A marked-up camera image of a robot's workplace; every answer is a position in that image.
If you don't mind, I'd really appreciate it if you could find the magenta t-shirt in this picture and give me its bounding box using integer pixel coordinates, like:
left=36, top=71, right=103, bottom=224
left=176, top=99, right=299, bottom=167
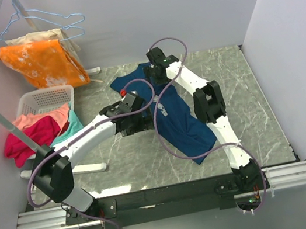
left=3, top=116, right=61, bottom=168

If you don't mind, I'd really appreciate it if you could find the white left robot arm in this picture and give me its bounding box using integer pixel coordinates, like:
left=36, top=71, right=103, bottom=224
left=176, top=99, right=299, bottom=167
left=28, top=92, right=153, bottom=222

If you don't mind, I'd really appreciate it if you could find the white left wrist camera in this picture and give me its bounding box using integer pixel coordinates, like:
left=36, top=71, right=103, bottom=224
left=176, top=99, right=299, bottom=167
left=120, top=89, right=138, bottom=102

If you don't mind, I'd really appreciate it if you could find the teal garment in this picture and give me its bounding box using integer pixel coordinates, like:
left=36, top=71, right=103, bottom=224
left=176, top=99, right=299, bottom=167
left=50, top=109, right=84, bottom=147

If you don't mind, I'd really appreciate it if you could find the blue t-shirt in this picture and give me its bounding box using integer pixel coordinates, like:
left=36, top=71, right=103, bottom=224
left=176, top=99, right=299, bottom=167
left=110, top=63, right=217, bottom=158

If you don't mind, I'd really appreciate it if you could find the orange patterned cloth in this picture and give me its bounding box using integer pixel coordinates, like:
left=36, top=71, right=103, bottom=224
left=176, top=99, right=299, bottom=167
left=0, top=39, right=90, bottom=89

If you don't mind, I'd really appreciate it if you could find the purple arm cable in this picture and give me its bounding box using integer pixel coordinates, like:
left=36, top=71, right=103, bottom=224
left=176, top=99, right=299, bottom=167
left=10, top=75, right=180, bottom=229
left=138, top=24, right=272, bottom=228

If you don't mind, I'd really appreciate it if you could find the beige cloth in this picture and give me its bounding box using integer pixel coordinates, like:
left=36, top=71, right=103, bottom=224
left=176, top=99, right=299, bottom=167
left=5, top=28, right=80, bottom=63

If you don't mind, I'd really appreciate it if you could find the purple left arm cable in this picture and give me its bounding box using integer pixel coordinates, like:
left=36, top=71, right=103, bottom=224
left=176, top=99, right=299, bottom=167
left=10, top=75, right=180, bottom=229

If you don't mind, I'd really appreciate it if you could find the aluminium rail frame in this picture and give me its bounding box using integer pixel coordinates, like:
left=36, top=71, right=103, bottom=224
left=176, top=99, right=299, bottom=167
left=16, top=161, right=306, bottom=229

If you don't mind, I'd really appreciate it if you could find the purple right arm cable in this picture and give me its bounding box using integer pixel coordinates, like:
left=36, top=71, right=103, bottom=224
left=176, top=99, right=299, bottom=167
left=138, top=24, right=272, bottom=228

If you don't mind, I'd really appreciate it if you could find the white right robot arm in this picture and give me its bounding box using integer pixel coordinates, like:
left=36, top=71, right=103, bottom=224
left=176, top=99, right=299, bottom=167
left=144, top=47, right=267, bottom=193

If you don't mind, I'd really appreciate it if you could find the wooden stick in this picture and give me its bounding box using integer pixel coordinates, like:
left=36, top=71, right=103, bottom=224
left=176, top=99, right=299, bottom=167
left=90, top=78, right=105, bottom=83

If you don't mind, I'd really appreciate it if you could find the white plastic laundry basket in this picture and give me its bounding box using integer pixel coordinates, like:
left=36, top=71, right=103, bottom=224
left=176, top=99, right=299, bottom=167
left=16, top=85, right=75, bottom=117

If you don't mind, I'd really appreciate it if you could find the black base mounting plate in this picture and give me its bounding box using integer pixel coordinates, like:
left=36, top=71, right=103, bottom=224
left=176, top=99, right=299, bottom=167
left=61, top=167, right=275, bottom=229

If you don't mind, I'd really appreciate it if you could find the blue wire hanger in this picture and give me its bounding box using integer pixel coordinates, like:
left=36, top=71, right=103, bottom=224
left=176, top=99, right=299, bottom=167
left=11, top=0, right=87, bottom=51
left=0, top=0, right=86, bottom=47

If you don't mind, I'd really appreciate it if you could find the pink t-shirt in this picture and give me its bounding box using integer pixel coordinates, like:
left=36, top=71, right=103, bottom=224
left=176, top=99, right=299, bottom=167
left=9, top=102, right=74, bottom=144

